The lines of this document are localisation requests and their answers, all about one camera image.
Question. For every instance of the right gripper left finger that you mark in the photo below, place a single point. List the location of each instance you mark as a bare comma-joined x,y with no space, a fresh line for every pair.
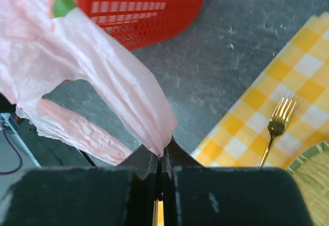
121,195

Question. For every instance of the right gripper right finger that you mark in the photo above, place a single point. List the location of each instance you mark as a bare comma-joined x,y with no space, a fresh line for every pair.
198,195

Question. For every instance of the pink plastic trash bag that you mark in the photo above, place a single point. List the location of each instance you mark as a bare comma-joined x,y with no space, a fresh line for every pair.
45,42

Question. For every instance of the red mesh trash bin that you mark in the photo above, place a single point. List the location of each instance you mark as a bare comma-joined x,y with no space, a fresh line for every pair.
138,23

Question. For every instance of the gold fork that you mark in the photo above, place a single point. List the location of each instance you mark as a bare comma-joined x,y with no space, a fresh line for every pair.
278,122

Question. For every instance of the woven bamboo tray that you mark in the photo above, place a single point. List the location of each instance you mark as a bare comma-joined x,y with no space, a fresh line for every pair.
310,171

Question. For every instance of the yellow checkered cloth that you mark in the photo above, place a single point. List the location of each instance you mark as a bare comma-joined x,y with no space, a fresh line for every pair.
299,71

